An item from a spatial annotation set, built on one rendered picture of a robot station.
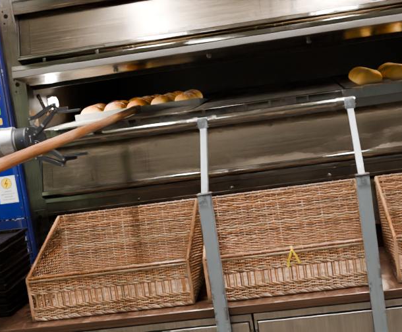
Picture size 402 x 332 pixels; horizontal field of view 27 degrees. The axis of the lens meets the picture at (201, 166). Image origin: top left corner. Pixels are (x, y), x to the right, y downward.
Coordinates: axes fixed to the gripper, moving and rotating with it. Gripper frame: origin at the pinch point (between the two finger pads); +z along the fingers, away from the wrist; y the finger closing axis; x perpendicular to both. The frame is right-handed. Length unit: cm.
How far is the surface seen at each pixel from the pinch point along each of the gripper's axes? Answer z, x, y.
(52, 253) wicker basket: -28, -38, 45
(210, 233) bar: 36, 4, 36
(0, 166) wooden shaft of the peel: 2, 78, 1
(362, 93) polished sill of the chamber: 92, -55, 4
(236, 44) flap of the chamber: 50, -41, -20
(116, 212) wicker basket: -5, -53, 35
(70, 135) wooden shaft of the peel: 1.6, 16.9, -0.3
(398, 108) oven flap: 104, -57, 11
